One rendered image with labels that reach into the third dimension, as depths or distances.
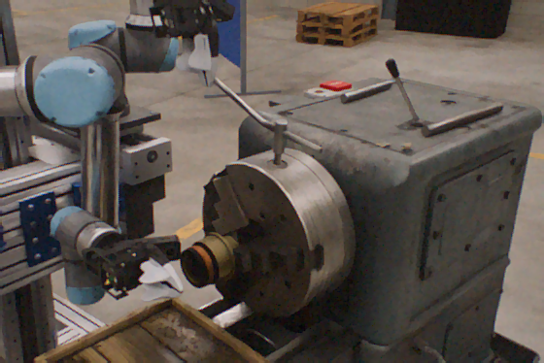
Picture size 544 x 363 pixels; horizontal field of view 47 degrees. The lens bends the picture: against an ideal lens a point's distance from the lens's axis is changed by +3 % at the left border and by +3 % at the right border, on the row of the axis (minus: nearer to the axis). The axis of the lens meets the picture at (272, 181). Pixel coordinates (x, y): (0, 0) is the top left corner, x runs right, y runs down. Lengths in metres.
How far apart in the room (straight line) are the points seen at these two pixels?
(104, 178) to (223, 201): 0.29
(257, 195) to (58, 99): 0.38
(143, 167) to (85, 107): 0.51
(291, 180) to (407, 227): 0.24
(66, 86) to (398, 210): 0.62
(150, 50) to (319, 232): 0.75
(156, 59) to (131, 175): 0.30
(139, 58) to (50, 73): 0.56
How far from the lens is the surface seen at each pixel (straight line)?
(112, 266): 1.10
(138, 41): 1.64
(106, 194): 1.35
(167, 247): 1.18
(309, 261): 1.10
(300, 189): 1.11
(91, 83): 1.10
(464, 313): 1.60
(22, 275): 1.66
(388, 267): 1.21
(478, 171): 1.40
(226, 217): 1.16
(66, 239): 1.26
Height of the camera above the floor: 1.66
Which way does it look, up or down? 23 degrees down
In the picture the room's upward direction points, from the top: 1 degrees clockwise
